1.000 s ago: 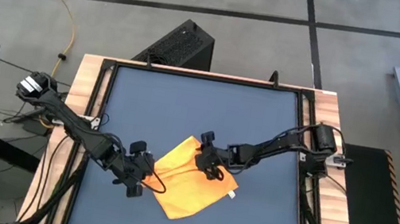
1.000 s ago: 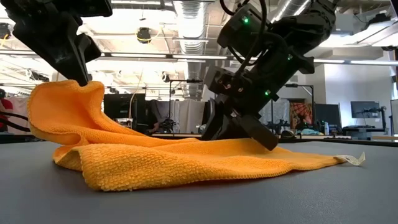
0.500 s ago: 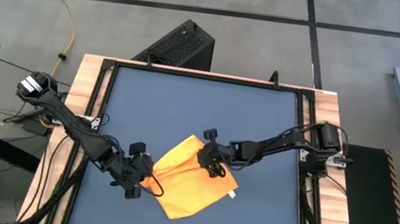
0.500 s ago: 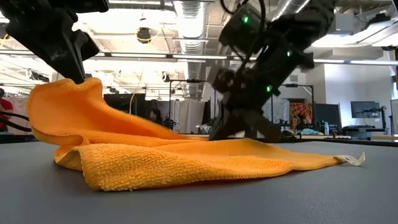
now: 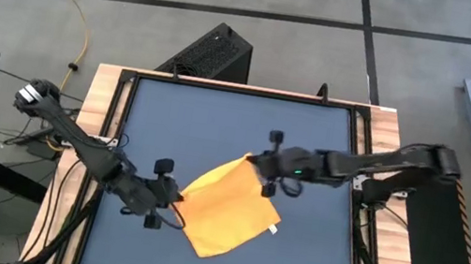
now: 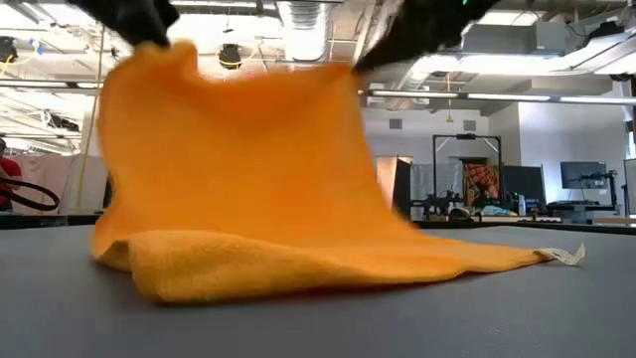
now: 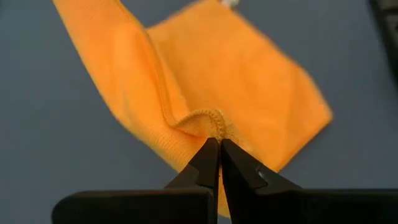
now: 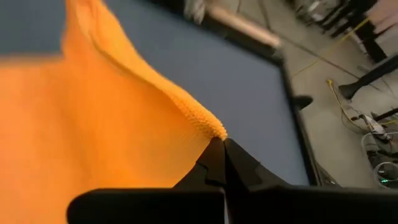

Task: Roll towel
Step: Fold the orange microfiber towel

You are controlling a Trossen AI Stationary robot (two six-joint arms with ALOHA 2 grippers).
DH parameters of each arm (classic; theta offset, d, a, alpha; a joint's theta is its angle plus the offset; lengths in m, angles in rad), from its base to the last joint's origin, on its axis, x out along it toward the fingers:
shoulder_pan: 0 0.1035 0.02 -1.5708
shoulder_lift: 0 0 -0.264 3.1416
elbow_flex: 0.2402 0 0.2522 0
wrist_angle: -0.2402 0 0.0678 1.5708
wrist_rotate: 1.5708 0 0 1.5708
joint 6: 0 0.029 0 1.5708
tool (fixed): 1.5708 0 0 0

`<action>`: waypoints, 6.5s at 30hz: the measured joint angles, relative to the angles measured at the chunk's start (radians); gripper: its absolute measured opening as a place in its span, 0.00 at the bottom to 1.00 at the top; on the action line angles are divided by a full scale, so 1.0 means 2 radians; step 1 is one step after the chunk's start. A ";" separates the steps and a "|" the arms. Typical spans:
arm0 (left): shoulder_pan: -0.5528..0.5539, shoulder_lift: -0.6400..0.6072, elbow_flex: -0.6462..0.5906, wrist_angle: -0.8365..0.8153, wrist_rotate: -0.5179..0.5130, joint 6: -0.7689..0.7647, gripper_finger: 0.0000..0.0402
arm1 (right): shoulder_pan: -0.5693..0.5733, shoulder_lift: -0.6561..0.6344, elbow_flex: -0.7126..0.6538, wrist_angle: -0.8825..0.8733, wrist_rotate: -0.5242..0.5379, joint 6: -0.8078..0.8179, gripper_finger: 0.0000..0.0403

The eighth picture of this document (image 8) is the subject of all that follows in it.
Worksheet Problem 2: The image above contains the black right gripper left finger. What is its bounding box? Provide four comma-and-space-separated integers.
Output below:
67, 137, 226, 224

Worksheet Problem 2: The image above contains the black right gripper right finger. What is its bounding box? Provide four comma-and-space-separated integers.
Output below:
224, 139, 398, 224

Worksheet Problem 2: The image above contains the orange microfibre towel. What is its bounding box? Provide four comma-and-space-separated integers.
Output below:
0, 0, 228, 224

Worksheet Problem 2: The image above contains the black table foot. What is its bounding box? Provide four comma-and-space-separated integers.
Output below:
292, 95, 313, 110

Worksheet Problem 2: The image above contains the white power strip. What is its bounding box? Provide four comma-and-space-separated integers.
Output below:
362, 114, 390, 138

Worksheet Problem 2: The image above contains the black chair base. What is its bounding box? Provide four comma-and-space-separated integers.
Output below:
338, 55, 398, 100

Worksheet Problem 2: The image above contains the pink cardboard tube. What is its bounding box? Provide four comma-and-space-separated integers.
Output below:
206, 4, 282, 49

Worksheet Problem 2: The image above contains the black furniture leg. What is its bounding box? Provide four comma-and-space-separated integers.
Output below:
354, 18, 388, 63

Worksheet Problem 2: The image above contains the grey coiled cable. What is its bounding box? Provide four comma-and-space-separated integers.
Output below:
373, 161, 398, 189

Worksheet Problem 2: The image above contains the yellow floor cable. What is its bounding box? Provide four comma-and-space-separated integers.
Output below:
292, 17, 373, 78
326, 79, 360, 127

